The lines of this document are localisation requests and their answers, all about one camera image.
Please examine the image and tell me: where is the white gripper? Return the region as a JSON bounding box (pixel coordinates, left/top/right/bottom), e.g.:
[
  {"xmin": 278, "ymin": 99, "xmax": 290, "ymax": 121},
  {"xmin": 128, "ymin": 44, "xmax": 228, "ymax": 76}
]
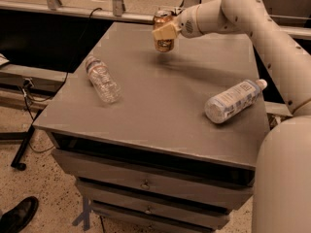
[{"xmin": 153, "ymin": 5, "xmax": 202, "ymax": 41}]

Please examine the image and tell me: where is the orange soda can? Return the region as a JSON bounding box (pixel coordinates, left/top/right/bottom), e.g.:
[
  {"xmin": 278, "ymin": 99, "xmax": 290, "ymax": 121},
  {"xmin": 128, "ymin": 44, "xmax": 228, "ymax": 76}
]
[{"xmin": 153, "ymin": 10, "xmax": 175, "ymax": 52}]

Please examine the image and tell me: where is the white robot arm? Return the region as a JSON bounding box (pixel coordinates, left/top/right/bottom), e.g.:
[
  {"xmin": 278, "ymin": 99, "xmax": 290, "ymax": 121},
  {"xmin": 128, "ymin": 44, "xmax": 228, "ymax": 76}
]
[{"xmin": 153, "ymin": 0, "xmax": 311, "ymax": 233}]

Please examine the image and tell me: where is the clear plastic water bottle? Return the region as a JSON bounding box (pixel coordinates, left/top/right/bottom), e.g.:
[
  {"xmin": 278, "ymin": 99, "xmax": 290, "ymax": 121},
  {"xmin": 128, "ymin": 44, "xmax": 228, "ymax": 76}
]
[{"xmin": 86, "ymin": 55, "xmax": 121, "ymax": 104}]

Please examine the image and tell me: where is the white labelled plastic bottle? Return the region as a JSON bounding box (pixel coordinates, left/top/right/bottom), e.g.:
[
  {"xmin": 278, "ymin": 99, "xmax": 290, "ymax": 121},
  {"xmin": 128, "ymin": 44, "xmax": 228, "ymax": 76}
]
[{"xmin": 204, "ymin": 79, "xmax": 267, "ymax": 124}]

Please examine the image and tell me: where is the grey drawer cabinet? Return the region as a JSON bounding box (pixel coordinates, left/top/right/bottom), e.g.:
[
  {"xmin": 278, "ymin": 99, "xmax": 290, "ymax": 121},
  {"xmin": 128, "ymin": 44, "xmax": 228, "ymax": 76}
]
[{"xmin": 36, "ymin": 23, "xmax": 269, "ymax": 233}]

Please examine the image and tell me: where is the metal window railing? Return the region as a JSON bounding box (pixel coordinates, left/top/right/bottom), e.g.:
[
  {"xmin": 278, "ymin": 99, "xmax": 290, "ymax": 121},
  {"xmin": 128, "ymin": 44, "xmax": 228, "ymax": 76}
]
[{"xmin": 0, "ymin": 0, "xmax": 311, "ymax": 41}]

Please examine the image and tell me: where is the black stand leg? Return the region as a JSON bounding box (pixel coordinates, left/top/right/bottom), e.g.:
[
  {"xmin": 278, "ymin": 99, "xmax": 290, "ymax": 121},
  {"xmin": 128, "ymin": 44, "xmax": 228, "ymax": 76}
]
[{"xmin": 10, "ymin": 109, "xmax": 45, "ymax": 172}]

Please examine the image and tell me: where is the blue tape cross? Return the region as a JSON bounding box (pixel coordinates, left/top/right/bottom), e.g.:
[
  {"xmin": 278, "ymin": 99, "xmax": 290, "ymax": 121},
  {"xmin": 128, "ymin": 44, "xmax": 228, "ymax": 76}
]
[{"xmin": 72, "ymin": 197, "xmax": 91, "ymax": 231}]

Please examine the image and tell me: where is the black shoe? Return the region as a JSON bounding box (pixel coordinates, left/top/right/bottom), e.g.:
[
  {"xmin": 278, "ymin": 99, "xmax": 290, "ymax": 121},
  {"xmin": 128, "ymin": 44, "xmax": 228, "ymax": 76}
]
[{"xmin": 0, "ymin": 196, "xmax": 39, "ymax": 233}]

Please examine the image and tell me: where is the black cable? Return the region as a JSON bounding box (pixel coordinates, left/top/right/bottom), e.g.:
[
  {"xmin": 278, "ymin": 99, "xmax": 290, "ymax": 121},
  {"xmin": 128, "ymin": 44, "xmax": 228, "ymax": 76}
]
[{"xmin": 18, "ymin": 7, "xmax": 104, "ymax": 153}]

